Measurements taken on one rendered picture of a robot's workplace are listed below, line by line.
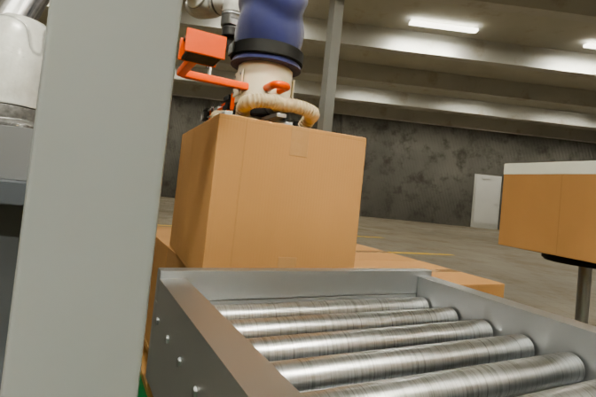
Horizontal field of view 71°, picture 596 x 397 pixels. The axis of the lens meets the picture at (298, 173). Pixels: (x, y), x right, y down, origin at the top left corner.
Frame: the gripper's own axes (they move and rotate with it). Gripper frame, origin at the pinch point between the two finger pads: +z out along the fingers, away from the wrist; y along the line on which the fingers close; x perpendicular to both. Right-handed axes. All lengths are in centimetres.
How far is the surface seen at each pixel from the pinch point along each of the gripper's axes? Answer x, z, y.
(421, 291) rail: -82, 64, 35
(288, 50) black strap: -53, 1, 4
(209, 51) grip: -76, 14, -24
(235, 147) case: -70, 33, -14
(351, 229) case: -71, 51, 19
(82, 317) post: -142, 49, -43
